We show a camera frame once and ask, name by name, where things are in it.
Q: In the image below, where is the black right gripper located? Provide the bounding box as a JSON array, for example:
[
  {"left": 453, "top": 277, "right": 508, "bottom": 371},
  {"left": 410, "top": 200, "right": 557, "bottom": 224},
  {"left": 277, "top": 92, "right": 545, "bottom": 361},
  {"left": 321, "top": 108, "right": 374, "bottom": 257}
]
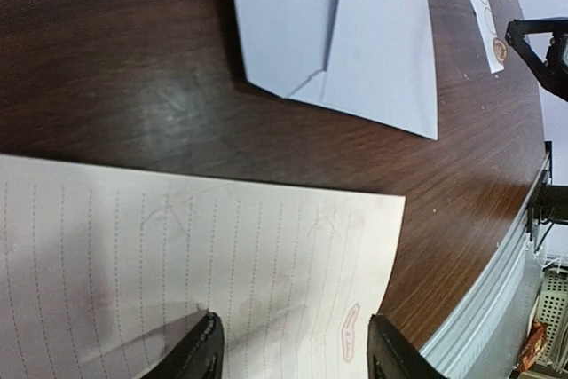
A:
[{"left": 505, "top": 17, "right": 567, "bottom": 101}]

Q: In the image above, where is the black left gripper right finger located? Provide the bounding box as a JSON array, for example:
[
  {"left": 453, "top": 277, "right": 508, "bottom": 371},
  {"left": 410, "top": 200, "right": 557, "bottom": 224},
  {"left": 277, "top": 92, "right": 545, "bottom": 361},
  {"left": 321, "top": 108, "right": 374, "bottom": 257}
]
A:
[{"left": 367, "top": 314, "right": 446, "bottom": 379}]

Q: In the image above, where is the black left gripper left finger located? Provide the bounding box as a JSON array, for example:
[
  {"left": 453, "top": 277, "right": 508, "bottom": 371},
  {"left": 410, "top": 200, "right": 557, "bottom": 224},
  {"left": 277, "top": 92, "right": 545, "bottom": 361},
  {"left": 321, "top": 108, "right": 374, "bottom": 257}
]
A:
[{"left": 148, "top": 312, "right": 225, "bottom": 379}]

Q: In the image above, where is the grey envelope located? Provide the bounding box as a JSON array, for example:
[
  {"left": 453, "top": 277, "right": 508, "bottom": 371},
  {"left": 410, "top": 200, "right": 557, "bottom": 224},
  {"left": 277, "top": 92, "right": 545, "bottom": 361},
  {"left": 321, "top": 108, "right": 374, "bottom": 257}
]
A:
[{"left": 234, "top": 0, "right": 438, "bottom": 139}]

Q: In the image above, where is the white seal sticker strip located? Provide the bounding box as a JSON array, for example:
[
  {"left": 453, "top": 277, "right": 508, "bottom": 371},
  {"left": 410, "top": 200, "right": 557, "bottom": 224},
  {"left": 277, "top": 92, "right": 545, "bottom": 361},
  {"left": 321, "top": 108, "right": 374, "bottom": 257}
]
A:
[{"left": 470, "top": 0, "right": 508, "bottom": 74}]

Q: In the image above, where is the folded beige paper sheet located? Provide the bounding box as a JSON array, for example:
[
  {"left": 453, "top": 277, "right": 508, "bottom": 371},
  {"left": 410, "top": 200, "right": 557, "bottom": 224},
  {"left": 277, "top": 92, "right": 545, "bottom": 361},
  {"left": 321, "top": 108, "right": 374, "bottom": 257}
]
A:
[{"left": 1, "top": 155, "right": 405, "bottom": 378}]

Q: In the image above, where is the orange snack packet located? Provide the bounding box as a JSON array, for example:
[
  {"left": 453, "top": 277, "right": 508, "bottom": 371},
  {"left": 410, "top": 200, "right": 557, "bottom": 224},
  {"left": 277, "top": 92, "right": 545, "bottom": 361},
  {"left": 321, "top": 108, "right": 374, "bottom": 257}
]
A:
[{"left": 516, "top": 321, "right": 548, "bottom": 372}]

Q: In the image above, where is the aluminium front table rail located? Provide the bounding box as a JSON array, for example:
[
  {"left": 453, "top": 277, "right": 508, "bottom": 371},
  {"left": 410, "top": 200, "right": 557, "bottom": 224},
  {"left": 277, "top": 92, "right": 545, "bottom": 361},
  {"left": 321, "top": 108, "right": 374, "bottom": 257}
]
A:
[{"left": 421, "top": 141, "right": 552, "bottom": 378}]

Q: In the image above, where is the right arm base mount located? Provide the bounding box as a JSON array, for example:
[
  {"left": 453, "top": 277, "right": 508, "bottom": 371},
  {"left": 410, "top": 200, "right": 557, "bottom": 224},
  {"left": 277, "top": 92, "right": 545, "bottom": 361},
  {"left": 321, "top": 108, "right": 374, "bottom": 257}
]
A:
[{"left": 526, "top": 184, "right": 568, "bottom": 241}]

